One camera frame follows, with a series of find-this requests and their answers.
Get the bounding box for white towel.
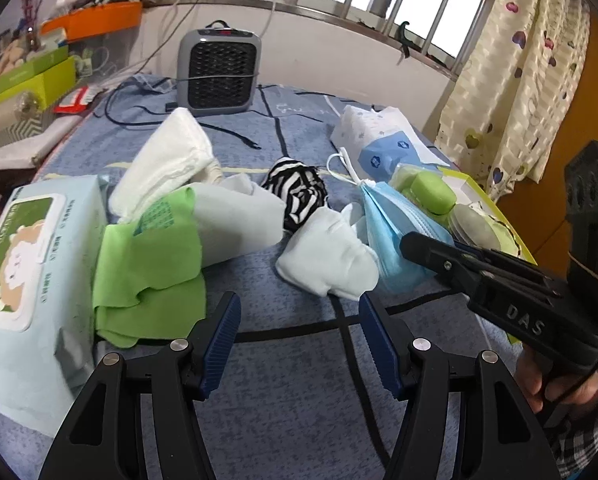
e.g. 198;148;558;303
108;106;217;223

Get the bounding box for patterned curtain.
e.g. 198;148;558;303
436;0;592;201

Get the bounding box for black cable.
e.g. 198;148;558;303
104;77;262;151

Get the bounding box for dark hook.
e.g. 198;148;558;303
394;21;412;66

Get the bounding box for black white striped sock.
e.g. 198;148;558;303
261;156;329;233

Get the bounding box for grey space heater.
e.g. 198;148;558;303
177;21;262;117

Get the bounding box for person's right forearm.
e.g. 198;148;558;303
544;372;598;480

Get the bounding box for orange lidded storage bin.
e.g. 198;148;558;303
40;1;145;76

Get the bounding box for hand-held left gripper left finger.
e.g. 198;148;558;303
39;291;242;480

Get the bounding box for clear round plastic container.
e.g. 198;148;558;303
446;202;502;248

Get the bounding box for green lidded container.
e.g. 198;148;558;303
390;162;457;216

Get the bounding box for green tray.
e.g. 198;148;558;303
436;167;540;346

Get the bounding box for lime green box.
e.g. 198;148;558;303
0;56;76;133

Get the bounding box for white baby mitten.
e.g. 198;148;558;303
275;203;380;302

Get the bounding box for grey sock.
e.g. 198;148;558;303
191;157;286;266

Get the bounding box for metal window grille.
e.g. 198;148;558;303
149;0;510;73

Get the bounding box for green cloth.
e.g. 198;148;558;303
92;184;207;350

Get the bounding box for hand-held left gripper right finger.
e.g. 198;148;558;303
358;294;562;480

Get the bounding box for red dried flower branches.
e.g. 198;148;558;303
16;0;42;31

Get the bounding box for light green box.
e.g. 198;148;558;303
0;44;70;98

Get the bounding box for blue face mask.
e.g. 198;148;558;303
326;146;454;293

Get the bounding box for person's right hand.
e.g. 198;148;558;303
515;346;598;423

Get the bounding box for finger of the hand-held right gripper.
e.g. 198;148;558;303
454;241;554;286
399;231;480;292

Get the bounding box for white hose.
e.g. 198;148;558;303
263;0;281;36

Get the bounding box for red white packet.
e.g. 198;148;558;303
54;86;105;116

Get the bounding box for white blue tissue pack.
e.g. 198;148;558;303
329;105;452;181

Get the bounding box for wet wipes pack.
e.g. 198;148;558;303
0;175;111;436

